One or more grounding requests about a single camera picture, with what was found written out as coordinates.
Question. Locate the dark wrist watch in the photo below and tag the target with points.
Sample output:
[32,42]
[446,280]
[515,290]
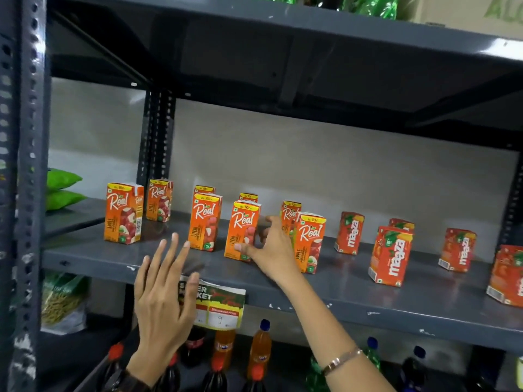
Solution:
[124,381]

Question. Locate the dark bottle blue cap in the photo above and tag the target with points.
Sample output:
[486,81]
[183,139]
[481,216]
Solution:
[414,369]

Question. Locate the orange soda bottle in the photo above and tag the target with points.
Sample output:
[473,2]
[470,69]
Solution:
[259,351]
[224,342]

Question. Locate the red mango drink carton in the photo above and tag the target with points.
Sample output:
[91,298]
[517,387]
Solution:
[507,277]
[457,251]
[390,257]
[403,224]
[349,233]

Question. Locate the green plastic bottle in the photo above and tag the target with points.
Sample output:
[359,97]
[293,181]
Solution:
[316,377]

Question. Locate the person's left middle finger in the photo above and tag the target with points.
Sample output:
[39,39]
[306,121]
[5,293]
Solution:
[171,257]

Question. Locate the brown cardboard box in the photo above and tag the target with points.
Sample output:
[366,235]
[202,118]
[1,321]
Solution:
[470,12]

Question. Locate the paper shelf price tag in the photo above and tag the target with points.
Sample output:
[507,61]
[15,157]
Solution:
[218,308]

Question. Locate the person's right thumb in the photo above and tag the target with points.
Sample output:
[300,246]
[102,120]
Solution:
[249,251]

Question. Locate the dark cola bottle red label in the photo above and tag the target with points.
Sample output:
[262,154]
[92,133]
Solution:
[194,344]

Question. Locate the person's left little finger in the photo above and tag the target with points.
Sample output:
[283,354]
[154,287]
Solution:
[141,275]

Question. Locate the orange litchi drink box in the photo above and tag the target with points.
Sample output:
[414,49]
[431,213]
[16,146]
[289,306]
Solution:
[242,224]

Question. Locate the person's left hand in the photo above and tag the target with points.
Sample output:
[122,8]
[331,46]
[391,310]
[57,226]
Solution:
[161,310]

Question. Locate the person's right hand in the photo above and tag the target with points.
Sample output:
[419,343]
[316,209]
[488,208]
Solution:
[278,251]

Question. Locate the grey metal shelving rack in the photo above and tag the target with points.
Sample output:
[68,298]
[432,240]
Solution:
[367,291]

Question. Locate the dark cola bottle red cap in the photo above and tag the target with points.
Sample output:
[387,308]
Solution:
[113,365]
[215,377]
[169,377]
[254,383]

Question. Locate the green bottle blue cap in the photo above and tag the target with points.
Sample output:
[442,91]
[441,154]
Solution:
[372,355]

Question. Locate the group of orange juice cartons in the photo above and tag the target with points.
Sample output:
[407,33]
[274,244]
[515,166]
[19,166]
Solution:
[124,214]

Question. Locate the green snack packet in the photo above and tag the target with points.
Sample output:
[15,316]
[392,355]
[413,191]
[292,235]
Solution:
[61,179]
[63,199]

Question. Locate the person's right forearm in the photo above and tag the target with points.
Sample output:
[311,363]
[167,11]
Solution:
[331,334]

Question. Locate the person's left thumb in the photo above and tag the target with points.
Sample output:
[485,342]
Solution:
[193,291]

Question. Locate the clear packet of yellow noodles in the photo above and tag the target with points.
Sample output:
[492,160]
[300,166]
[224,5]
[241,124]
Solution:
[61,300]

